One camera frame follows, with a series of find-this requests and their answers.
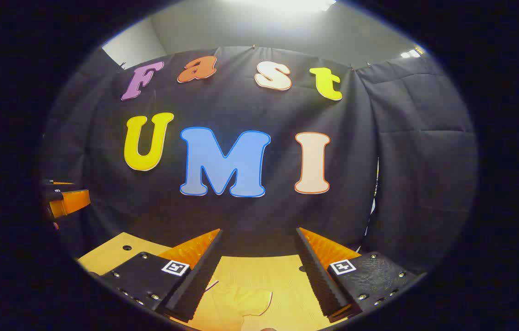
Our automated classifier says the black backdrop cloth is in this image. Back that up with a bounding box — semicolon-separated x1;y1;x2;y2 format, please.
39;45;478;276

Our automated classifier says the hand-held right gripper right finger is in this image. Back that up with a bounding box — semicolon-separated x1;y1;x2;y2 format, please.
296;227;425;323

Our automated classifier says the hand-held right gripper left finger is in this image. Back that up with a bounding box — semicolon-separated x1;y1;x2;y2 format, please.
88;228;223;323

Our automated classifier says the orange T-shirt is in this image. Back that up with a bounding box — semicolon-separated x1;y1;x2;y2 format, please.
211;280;274;331

